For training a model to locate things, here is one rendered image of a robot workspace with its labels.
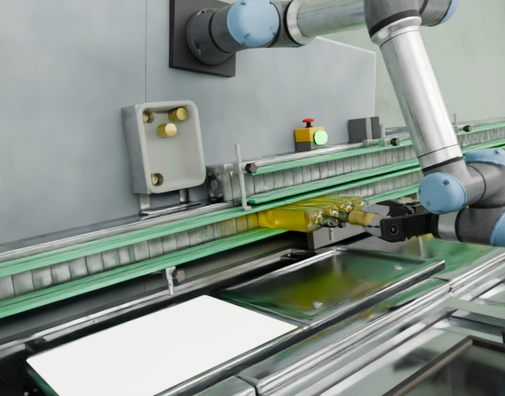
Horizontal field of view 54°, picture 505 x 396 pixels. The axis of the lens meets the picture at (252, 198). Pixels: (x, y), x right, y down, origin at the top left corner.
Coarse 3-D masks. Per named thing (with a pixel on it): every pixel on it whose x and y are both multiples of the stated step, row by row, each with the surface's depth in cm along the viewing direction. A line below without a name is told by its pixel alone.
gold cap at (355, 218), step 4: (352, 212) 123; (356, 212) 123; (360, 212) 122; (352, 216) 123; (356, 216) 122; (360, 216) 121; (364, 216) 120; (368, 216) 121; (352, 220) 123; (356, 220) 122; (360, 220) 120; (364, 220) 120; (368, 220) 121; (352, 224) 123; (356, 224) 122; (360, 224) 121; (364, 224) 121; (368, 224) 121
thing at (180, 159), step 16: (160, 112) 132; (192, 112) 131; (144, 128) 129; (176, 128) 135; (192, 128) 132; (144, 144) 122; (160, 144) 132; (176, 144) 135; (192, 144) 133; (144, 160) 122; (160, 160) 133; (176, 160) 136; (192, 160) 135; (176, 176) 136; (192, 176) 136
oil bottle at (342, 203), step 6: (312, 198) 142; (318, 198) 141; (324, 198) 140; (330, 198) 139; (336, 198) 137; (342, 198) 136; (336, 204) 132; (342, 204) 132; (348, 204) 132; (342, 210) 131
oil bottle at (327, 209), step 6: (288, 204) 138; (294, 204) 137; (300, 204) 136; (306, 204) 135; (312, 204) 134; (318, 204) 133; (324, 204) 132; (330, 204) 131; (324, 210) 128; (330, 210) 128; (336, 210) 129
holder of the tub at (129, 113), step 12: (132, 108) 122; (132, 120) 124; (132, 132) 125; (132, 144) 126; (132, 156) 127; (132, 168) 128; (144, 168) 123; (132, 180) 130; (144, 180) 124; (144, 192) 126; (180, 192) 138; (144, 204) 131; (180, 204) 135; (192, 204) 135
